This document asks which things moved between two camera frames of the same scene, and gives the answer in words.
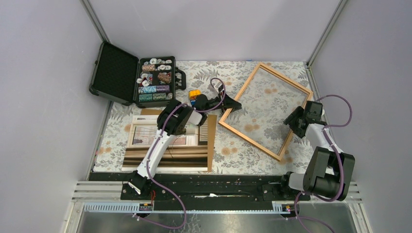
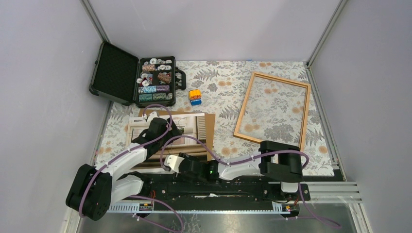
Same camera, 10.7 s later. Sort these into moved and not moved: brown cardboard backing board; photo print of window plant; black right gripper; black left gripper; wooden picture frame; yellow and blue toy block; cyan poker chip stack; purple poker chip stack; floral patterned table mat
Moved: wooden picture frame; black left gripper; black right gripper
Not moved: cyan poker chip stack; brown cardboard backing board; purple poker chip stack; floral patterned table mat; yellow and blue toy block; photo print of window plant
